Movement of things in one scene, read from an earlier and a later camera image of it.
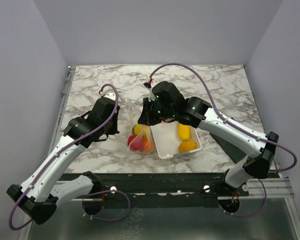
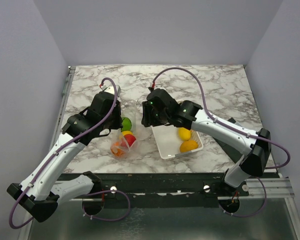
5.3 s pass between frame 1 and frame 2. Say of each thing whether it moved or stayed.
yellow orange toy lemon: stayed
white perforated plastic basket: stayed
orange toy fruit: moved
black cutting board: stayed
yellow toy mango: stayed
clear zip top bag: moved
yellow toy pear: moved
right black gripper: stayed
